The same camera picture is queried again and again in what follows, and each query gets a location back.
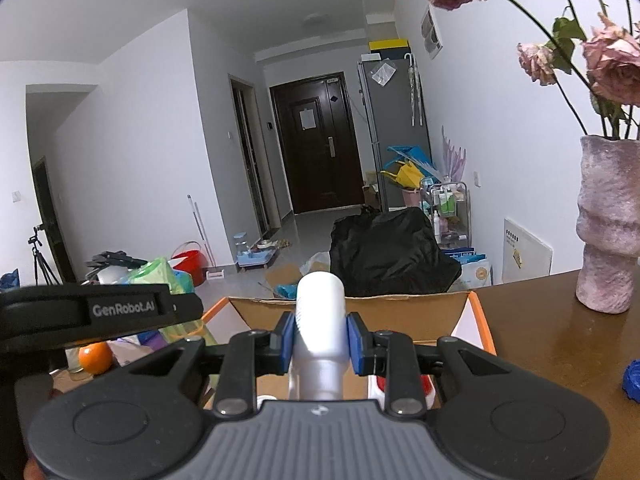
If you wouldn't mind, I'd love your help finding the black tripod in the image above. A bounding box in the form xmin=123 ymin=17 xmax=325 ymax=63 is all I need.
xmin=27 ymin=226 xmax=61 ymax=286

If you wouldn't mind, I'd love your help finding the metal trolley with bottles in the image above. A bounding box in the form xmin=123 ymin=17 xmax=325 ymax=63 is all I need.
xmin=420 ymin=177 xmax=471 ymax=248

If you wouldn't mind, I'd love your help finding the red and white lint brush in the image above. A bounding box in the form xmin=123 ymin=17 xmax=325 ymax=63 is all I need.
xmin=369 ymin=374 xmax=435 ymax=403

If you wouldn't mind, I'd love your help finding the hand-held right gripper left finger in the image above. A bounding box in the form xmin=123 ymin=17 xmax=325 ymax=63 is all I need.
xmin=117 ymin=311 xmax=297 ymax=418

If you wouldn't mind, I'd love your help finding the orange fruit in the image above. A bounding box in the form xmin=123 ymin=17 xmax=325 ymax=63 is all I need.
xmin=79 ymin=342 xmax=113 ymax=375

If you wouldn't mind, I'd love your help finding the black bag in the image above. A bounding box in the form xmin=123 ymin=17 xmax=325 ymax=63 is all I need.
xmin=329 ymin=206 xmax=462 ymax=298

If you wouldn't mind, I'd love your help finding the folded white umbrella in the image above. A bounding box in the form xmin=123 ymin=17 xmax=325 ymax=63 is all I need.
xmin=404 ymin=52 xmax=425 ymax=127

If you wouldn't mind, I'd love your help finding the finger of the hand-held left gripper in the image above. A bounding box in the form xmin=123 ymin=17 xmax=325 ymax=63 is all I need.
xmin=170 ymin=291 xmax=204 ymax=330

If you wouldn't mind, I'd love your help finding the dark brown entrance door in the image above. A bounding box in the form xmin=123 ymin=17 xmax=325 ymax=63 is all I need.
xmin=269 ymin=72 xmax=365 ymax=215

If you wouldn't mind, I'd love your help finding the yellow bag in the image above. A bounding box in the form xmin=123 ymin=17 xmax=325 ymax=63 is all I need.
xmin=380 ymin=160 xmax=423 ymax=191

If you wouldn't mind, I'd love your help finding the white electrical panel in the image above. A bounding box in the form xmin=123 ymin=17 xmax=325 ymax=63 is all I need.
xmin=420 ymin=7 xmax=443 ymax=58

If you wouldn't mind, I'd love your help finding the white shopping bag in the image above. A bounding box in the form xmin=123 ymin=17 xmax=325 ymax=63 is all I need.
xmin=442 ymin=247 xmax=493 ymax=291

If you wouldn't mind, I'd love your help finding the grey refrigerator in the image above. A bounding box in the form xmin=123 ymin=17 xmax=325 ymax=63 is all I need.
xmin=357 ymin=55 xmax=433 ymax=211

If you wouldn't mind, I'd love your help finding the red bucket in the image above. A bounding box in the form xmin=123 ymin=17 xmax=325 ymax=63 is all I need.
xmin=171 ymin=241 xmax=206 ymax=287

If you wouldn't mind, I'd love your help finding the white spray bottle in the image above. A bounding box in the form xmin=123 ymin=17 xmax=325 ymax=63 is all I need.
xmin=287 ymin=271 xmax=347 ymax=403

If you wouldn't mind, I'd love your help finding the pink textured vase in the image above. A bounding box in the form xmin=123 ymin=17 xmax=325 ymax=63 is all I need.
xmin=575 ymin=135 xmax=640 ymax=314

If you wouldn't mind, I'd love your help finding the white plastic bag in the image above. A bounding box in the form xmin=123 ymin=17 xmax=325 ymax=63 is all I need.
xmin=300 ymin=251 xmax=332 ymax=276

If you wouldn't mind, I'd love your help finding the mop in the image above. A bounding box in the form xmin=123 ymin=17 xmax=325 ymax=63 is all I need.
xmin=187 ymin=194 xmax=226 ymax=281

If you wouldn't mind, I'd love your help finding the white board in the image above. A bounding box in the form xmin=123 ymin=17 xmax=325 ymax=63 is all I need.
xmin=502 ymin=216 xmax=553 ymax=285

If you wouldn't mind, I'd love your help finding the orange cardboard box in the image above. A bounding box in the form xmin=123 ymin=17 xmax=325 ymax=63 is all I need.
xmin=200 ymin=290 xmax=498 ymax=411

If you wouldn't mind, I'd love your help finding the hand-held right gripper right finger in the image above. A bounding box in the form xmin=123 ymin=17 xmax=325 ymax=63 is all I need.
xmin=346 ymin=311 xmax=523 ymax=417

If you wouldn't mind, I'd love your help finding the bunch of dried pink roses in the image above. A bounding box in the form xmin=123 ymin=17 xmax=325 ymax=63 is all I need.
xmin=406 ymin=0 xmax=640 ymax=141

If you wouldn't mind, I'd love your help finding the open floor cardboard box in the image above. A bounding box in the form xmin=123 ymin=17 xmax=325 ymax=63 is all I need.
xmin=265 ymin=262 xmax=311 ymax=301

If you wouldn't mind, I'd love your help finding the pet water dispenser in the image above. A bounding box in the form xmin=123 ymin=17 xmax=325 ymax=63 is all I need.
xmin=232 ymin=232 xmax=281 ymax=267

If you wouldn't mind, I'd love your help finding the small brown carton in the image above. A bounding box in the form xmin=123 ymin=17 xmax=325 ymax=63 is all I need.
xmin=362 ymin=171 xmax=382 ymax=211

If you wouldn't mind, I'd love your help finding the blue ridged bottle cap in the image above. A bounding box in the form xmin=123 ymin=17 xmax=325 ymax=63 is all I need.
xmin=621 ymin=359 xmax=640 ymax=403

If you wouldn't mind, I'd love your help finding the blue folded item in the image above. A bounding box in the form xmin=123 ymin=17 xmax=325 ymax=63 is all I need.
xmin=387 ymin=145 xmax=433 ymax=176

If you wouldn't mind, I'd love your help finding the black folding stand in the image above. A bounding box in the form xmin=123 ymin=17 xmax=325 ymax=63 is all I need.
xmin=85 ymin=251 xmax=151 ymax=273

